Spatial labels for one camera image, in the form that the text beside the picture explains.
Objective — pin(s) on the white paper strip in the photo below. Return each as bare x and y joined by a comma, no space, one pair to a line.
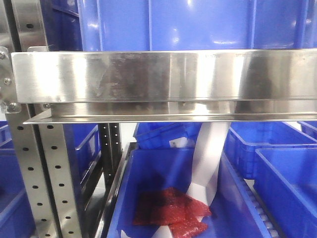
193,172

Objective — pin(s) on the large blue tray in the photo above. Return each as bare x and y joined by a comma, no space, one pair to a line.
172,25

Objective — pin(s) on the blue bin right rear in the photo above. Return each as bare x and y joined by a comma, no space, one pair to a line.
244,138

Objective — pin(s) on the blue bin rear centre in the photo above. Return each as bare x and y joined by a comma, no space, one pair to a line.
157,135

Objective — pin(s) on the red plastic bag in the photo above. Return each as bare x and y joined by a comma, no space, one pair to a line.
173,208

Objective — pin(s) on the blue bin right front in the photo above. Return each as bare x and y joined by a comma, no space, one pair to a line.
286,181

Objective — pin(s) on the blue bin left shelf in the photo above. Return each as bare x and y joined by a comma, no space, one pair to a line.
16,220

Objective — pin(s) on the steel shelf rail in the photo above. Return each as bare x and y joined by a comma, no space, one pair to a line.
211,85

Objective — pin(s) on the black perforated upright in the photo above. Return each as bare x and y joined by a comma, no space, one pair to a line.
111,150

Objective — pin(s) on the perforated steel shelf upright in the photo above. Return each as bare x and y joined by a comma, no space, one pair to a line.
42,153

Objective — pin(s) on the blue bin left rear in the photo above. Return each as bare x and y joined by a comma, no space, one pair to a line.
81,142

